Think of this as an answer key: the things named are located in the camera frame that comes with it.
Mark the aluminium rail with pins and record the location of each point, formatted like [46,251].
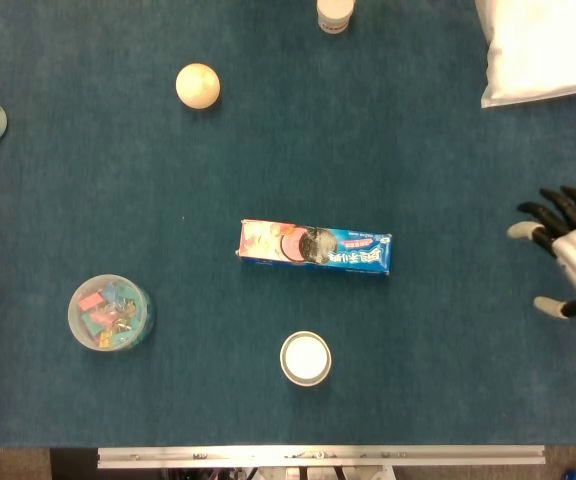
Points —
[318,456]

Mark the small blue object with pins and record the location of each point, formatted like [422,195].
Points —
[575,475]

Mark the upturned white paper cup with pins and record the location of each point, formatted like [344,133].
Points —
[306,358]

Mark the blue cookie box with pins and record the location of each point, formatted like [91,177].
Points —
[318,247]

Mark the white pillow bag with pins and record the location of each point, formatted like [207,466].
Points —
[543,50]

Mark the blue felt table cover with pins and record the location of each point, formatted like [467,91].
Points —
[418,150]

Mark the clear tub of binder clips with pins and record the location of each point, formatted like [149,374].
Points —
[110,330]

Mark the small white red-label jar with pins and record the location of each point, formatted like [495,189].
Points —
[335,15]

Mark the pink binder clip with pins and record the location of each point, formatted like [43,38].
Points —
[89,301]

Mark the cream ball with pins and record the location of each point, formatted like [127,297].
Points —
[198,85]

